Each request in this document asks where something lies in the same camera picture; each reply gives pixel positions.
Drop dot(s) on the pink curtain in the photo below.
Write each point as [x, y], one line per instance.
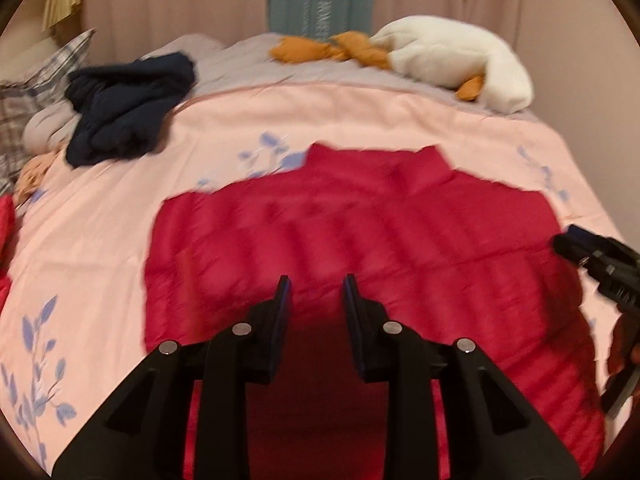
[200, 0]

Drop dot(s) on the pink floral bedspread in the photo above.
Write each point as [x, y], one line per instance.
[125, 170]

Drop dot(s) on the plaid pillow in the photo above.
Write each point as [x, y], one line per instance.
[20, 110]

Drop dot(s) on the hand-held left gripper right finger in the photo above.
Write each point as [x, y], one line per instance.
[351, 310]

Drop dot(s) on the person's right hand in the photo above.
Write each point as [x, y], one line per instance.
[622, 345]

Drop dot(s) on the navy blue garment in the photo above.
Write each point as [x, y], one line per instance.
[125, 105]

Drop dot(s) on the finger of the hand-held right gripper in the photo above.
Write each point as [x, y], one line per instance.
[570, 250]
[579, 233]

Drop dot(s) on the grey cushion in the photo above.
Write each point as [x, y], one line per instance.
[45, 125]

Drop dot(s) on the blue-grey curtain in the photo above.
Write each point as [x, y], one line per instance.
[300, 0]

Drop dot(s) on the light red puffer jacket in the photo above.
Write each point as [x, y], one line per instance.
[5, 230]

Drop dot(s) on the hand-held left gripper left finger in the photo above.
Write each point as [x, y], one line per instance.
[285, 310]

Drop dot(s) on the grey quilt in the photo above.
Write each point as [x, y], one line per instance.
[240, 65]

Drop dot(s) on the white goose plush toy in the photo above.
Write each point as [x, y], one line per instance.
[450, 50]

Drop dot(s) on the peach plush doll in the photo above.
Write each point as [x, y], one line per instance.
[32, 175]

